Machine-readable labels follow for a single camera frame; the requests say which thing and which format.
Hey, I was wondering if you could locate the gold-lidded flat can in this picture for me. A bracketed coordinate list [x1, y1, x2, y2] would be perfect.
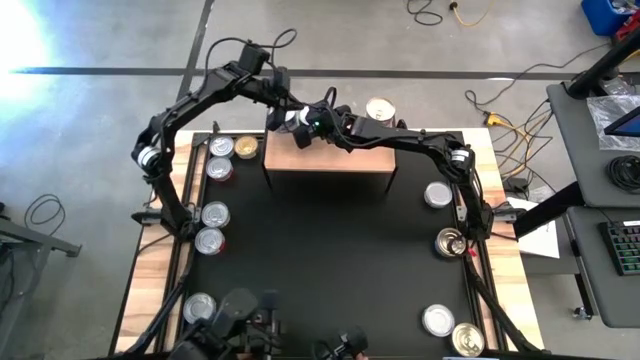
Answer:
[233, 135, 260, 160]

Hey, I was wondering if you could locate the red can with barcode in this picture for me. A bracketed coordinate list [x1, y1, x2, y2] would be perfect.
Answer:
[193, 226, 226, 257]

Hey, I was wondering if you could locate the yellow floor cable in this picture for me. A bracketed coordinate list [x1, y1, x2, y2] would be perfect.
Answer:
[448, 0, 494, 28]

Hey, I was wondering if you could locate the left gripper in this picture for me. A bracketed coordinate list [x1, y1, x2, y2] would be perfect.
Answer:
[264, 67, 294, 133]

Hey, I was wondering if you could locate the red can with fish picture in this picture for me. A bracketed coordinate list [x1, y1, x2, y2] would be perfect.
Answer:
[205, 156, 235, 182]

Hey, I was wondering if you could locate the teal can with yellow print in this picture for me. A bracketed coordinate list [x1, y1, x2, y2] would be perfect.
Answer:
[181, 292, 218, 325]

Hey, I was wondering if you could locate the white paper sheet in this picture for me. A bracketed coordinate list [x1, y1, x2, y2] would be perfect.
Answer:
[507, 197, 561, 260]

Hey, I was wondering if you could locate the grey-labelled tin can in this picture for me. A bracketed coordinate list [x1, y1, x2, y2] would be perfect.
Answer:
[208, 134, 236, 159]

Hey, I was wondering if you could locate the long black floor cable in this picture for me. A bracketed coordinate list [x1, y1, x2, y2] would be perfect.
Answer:
[463, 42, 614, 126]

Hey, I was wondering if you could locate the grey desk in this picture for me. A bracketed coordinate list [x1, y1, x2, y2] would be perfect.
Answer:
[545, 82, 640, 209]
[564, 204, 640, 330]

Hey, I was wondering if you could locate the backlit keyboard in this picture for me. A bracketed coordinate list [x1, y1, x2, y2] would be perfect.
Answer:
[597, 219, 640, 277]

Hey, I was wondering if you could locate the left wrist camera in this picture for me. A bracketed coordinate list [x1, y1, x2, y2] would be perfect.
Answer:
[237, 42, 271, 76]

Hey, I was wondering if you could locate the gold-lidded tin can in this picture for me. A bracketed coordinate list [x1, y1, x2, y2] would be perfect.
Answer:
[450, 322, 486, 358]

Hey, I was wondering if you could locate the black power adapter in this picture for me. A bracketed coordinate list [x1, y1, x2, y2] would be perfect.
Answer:
[502, 175, 529, 194]

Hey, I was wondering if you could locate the wooden shelf with black frame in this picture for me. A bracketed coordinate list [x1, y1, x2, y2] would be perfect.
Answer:
[260, 127, 399, 194]

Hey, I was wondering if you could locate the silver-lidded tin can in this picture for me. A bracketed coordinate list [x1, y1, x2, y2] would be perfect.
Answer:
[421, 303, 456, 338]

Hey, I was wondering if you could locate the black desk leg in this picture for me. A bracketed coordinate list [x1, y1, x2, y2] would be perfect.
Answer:
[512, 179, 586, 240]

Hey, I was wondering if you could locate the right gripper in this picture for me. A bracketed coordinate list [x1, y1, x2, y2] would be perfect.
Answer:
[293, 102, 361, 150]

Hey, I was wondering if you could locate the green can with barcode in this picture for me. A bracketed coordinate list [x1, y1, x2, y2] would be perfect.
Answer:
[200, 200, 232, 229]

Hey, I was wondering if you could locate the blue plastic bin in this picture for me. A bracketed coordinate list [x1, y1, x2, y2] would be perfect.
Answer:
[579, 0, 640, 37]

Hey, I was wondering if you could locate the coiled black cable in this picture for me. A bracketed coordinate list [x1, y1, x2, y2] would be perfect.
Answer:
[606, 153, 640, 195]

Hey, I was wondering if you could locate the grey metal stand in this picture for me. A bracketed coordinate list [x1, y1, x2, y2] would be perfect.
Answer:
[0, 202, 83, 346]

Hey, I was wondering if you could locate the green-grey labelled tin can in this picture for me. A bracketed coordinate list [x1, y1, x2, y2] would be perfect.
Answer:
[423, 180, 454, 210]

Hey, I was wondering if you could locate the clear plastic sheet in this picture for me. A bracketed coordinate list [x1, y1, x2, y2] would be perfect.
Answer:
[585, 93, 640, 153]

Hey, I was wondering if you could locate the looped black floor cable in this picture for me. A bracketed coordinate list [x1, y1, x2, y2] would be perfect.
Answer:
[23, 193, 67, 227]

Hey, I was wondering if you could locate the tablet with blue screen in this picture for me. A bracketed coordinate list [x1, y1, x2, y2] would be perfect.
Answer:
[603, 104, 640, 139]

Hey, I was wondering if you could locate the blue-labelled tin can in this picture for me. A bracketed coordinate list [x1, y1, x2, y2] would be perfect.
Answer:
[282, 109, 304, 132]

